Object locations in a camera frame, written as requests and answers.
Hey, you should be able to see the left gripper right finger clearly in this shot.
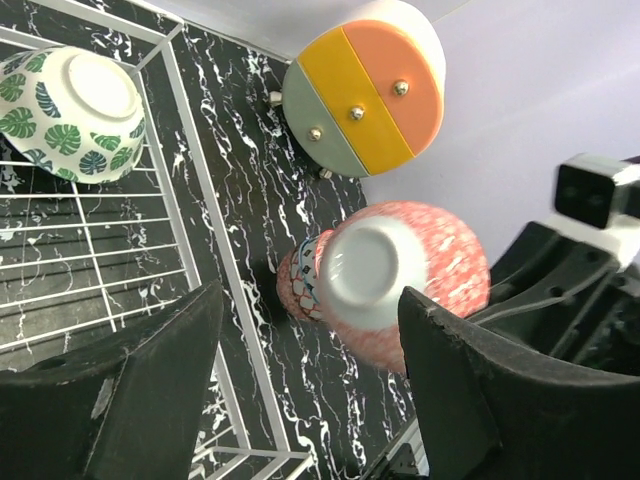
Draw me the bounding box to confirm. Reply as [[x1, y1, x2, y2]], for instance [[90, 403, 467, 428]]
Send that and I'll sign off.
[[398, 287, 501, 479]]

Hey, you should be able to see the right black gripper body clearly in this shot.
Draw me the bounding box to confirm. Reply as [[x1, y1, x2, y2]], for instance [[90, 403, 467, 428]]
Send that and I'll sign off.
[[472, 222, 639, 373]]

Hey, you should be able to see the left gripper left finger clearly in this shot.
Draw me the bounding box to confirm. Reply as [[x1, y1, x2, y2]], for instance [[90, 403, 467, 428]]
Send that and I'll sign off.
[[83, 281, 223, 479]]

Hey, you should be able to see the pink patterned bowl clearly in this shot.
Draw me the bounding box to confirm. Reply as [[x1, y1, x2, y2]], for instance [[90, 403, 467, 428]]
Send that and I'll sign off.
[[315, 201, 490, 374]]

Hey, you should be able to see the red lattice white bowl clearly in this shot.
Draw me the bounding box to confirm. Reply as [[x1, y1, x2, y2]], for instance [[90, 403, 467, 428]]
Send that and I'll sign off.
[[276, 247, 323, 322]]

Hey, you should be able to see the round pastel drawer cabinet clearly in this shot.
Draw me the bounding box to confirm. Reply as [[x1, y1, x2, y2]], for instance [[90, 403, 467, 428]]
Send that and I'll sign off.
[[268, 1, 446, 178]]

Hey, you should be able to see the green spotted white bowl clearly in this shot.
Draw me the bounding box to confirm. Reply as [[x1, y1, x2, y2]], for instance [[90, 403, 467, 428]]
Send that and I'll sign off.
[[1, 46, 146, 184]]

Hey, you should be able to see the aluminium frame rail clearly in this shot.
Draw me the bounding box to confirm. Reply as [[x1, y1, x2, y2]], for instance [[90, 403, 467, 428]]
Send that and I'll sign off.
[[361, 416, 429, 480]]

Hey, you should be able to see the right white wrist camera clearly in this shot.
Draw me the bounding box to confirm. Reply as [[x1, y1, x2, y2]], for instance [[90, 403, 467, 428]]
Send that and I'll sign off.
[[544, 153, 639, 270]]

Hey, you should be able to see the white wire dish rack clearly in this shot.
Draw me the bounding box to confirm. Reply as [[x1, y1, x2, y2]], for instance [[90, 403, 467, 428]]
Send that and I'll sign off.
[[0, 0, 321, 480]]

